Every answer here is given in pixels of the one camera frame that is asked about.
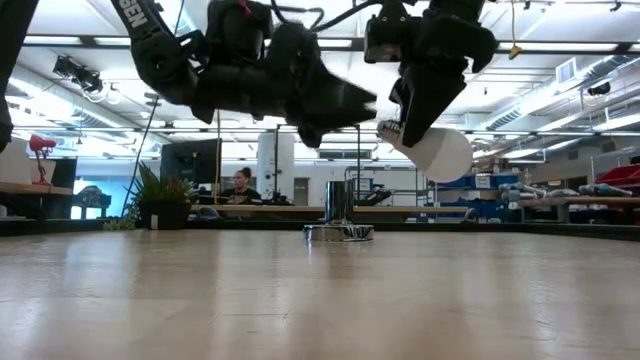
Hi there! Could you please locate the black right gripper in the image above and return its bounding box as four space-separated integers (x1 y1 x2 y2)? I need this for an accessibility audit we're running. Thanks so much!
388 7 499 150

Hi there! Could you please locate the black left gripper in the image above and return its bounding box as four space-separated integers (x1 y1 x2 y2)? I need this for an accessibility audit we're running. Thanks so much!
190 22 378 150

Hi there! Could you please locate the white light bulb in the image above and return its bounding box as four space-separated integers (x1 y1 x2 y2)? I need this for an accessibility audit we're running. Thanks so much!
376 119 475 184

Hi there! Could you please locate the chrome lamp socket base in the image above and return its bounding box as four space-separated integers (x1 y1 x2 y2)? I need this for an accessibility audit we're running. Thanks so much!
303 179 375 244

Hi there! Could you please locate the blue storage bin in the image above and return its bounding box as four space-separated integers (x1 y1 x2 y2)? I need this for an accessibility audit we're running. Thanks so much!
439 173 476 190
491 173 521 189

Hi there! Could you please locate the yellow hanging plug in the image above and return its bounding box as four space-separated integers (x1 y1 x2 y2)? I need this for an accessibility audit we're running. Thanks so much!
508 0 524 61

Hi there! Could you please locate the person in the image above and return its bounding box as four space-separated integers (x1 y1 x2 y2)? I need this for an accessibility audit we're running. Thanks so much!
219 167 262 201

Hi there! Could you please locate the beige desk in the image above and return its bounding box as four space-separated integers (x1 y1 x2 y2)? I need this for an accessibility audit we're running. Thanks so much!
189 203 471 215

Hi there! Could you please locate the ceiling air vent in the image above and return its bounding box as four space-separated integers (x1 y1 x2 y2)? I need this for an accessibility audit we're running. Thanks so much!
555 57 577 85

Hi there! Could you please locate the black monitor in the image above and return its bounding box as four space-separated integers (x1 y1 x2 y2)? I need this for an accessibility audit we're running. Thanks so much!
159 138 223 185

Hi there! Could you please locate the wooden workbench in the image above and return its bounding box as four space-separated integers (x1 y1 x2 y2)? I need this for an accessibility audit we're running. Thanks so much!
519 196 640 224

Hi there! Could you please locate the potted succulent plant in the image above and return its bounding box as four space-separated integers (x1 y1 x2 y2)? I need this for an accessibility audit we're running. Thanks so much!
102 160 201 232

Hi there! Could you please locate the red storage bin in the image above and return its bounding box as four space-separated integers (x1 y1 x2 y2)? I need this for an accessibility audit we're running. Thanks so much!
594 164 640 189

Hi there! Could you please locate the black ceiling spotlight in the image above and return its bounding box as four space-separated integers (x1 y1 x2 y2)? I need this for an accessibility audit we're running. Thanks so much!
52 54 105 95

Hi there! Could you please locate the red desk lamp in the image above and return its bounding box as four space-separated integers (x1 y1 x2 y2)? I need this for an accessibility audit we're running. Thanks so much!
28 133 58 187

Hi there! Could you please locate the wooden desk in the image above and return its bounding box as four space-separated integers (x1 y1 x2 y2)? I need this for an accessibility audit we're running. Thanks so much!
0 181 75 197

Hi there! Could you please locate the white box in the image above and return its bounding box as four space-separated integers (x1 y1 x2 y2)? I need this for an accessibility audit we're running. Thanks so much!
0 139 32 185

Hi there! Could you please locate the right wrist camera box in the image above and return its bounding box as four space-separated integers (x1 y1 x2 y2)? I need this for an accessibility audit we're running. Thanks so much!
363 2 416 65

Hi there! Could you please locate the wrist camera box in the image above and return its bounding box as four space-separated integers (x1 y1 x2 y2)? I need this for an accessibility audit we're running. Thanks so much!
207 0 275 65
363 2 416 65

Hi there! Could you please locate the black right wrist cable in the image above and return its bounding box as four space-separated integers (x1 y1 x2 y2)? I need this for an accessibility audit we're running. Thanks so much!
269 0 386 34

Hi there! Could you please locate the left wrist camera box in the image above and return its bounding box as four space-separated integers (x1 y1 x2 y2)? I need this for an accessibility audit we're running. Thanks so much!
207 0 275 65

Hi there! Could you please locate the black aluminium frame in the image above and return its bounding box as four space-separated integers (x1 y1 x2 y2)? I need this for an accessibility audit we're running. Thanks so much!
0 218 640 242

